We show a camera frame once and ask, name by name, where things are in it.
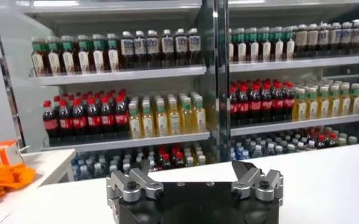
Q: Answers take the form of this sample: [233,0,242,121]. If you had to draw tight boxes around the green cap dark tea bottle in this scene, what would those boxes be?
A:
[60,35,76,75]
[90,33,106,74]
[105,32,121,72]
[75,34,91,74]
[46,36,62,76]
[229,29,235,63]
[258,26,271,61]
[30,37,48,77]
[234,27,247,63]
[246,27,259,63]
[270,26,284,61]
[283,26,296,60]

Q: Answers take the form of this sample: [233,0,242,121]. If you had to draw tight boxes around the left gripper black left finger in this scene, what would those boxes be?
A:
[105,160,165,203]

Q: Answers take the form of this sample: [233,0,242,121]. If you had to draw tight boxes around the black slanted door frame bar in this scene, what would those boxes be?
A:
[0,0,27,147]

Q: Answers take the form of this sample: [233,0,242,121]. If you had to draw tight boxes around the white side table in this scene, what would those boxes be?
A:
[0,148,77,214]

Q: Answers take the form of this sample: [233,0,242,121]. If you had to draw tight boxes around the white shelf board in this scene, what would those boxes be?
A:
[29,65,207,86]
[229,54,359,73]
[41,132,210,152]
[230,113,359,137]

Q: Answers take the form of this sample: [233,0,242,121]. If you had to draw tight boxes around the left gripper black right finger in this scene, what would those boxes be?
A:
[230,160,284,202]

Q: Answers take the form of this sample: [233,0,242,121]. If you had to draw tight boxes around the red cap cola bottle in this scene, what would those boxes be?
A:
[58,99,73,138]
[114,95,130,133]
[41,100,59,139]
[249,84,261,119]
[260,83,273,119]
[271,82,285,118]
[100,96,116,135]
[71,99,88,137]
[238,85,250,120]
[283,81,295,117]
[86,97,102,136]
[229,87,240,121]

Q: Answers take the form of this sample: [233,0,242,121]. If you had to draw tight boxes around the white cap cream label bottle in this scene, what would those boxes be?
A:
[306,23,319,58]
[294,24,308,58]

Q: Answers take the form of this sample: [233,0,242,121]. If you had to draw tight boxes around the orange and white box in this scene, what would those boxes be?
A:
[0,139,23,167]

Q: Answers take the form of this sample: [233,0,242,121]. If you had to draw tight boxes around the white cap blue label bottle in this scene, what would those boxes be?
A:
[174,28,188,67]
[119,30,134,70]
[146,29,160,69]
[133,30,147,69]
[329,22,341,57]
[160,29,174,68]
[339,21,353,55]
[350,19,359,55]
[318,23,330,57]
[187,27,202,66]

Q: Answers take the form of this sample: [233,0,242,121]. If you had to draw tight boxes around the drinks display cabinet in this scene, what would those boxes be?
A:
[0,0,359,183]

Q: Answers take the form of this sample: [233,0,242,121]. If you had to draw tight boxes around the green label yellow juice bottle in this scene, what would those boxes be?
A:
[127,102,142,140]
[154,99,169,137]
[292,88,307,122]
[318,86,330,119]
[329,85,341,118]
[193,95,207,133]
[349,82,359,116]
[180,96,194,135]
[141,101,155,139]
[167,98,182,136]
[306,87,319,121]
[339,83,352,117]

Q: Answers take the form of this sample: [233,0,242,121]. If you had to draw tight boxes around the crumpled orange cloth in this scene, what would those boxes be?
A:
[0,161,37,210]

